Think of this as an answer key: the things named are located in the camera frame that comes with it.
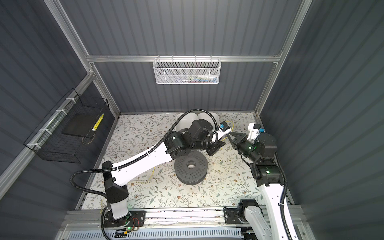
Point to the white tray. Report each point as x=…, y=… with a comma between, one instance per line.
x=205, y=116
x=186, y=122

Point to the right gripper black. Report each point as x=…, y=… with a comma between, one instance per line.
x=241, y=138

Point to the black flat pad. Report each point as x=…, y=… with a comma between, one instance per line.
x=80, y=126

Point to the items in white basket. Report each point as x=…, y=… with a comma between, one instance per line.
x=198, y=79

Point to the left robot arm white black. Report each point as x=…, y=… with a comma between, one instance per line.
x=200, y=135

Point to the black wire basket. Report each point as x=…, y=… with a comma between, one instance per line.
x=48, y=142

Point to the white wire mesh basket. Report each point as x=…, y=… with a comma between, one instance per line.
x=166, y=73

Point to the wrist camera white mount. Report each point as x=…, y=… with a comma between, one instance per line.
x=224, y=129
x=254, y=131

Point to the grey perforated cable spool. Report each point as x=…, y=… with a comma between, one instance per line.
x=192, y=168

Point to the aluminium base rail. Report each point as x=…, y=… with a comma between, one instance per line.
x=168, y=223

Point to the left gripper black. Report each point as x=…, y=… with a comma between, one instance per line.
x=215, y=146

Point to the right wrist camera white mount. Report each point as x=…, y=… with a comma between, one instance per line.
x=254, y=131

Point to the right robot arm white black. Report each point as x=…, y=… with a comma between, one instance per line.
x=272, y=183

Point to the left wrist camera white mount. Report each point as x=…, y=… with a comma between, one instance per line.
x=224, y=129

